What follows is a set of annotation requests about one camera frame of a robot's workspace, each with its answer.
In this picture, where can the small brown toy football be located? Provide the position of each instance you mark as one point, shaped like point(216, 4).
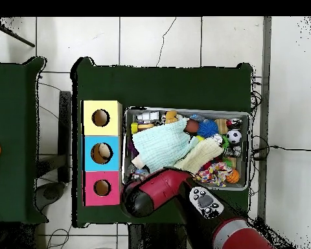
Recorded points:
point(191, 126)

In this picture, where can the black tripod leg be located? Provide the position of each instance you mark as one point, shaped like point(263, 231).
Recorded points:
point(18, 38)

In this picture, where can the blue spiky rubber ball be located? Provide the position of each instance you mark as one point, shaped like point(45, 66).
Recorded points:
point(207, 128)

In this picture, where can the light blue waffle cloth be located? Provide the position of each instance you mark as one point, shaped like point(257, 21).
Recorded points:
point(163, 145)

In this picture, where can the grey floor foot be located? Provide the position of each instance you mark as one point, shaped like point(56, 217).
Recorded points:
point(51, 192)

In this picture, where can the shallow clear mesh bin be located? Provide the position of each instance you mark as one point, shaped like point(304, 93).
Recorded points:
point(210, 113)

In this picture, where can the light wooden block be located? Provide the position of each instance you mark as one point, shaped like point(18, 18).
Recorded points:
point(221, 126)

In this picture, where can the dark green side table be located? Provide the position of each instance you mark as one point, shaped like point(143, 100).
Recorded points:
point(13, 103)

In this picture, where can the black floor beam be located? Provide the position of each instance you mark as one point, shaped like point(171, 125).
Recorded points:
point(64, 129)

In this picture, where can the dark green table cloth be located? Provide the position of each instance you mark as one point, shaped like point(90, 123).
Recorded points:
point(158, 85)

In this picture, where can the wooden box with three holes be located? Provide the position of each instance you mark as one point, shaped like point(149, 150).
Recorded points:
point(111, 127)

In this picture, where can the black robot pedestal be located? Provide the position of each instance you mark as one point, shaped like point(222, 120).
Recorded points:
point(155, 238)

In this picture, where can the small black-white soccer ball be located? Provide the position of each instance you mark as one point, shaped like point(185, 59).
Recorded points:
point(233, 136)

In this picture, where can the small orange basketball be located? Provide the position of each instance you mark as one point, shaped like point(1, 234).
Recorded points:
point(233, 177)

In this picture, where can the tan plush animal toy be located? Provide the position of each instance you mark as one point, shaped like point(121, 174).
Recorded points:
point(171, 116)

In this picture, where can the cream knitted cloth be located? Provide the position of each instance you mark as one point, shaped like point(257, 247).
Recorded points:
point(199, 155)

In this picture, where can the colourful patterned cloth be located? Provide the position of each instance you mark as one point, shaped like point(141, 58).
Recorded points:
point(215, 173)

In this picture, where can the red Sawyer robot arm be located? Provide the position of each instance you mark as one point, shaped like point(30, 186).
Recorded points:
point(160, 186)

